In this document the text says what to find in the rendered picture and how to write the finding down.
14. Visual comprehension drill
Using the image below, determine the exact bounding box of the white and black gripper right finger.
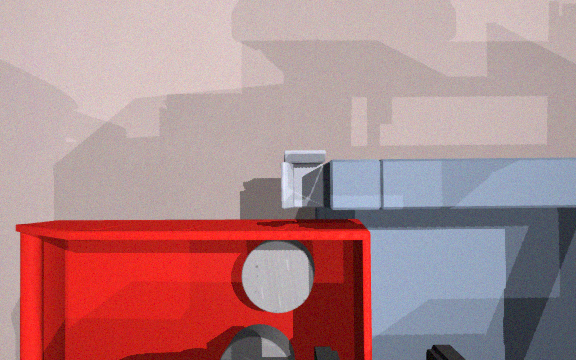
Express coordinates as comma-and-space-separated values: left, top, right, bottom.
426, 345, 465, 360

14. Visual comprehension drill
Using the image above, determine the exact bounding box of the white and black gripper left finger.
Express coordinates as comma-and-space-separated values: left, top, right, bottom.
314, 346, 340, 360

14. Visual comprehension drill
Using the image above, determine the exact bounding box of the grey metal shelf rack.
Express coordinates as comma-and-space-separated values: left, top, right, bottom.
281, 150, 576, 360

